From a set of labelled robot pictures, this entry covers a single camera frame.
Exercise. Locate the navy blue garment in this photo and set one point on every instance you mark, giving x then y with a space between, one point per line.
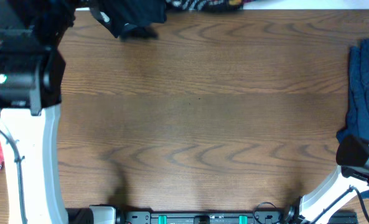
366 102

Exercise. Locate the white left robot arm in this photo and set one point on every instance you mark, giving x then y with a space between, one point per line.
31 71

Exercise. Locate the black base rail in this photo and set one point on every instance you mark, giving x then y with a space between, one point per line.
110 214

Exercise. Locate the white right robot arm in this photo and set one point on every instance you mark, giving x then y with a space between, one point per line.
348 180

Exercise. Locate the black patterned shirt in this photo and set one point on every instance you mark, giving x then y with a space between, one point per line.
133 18

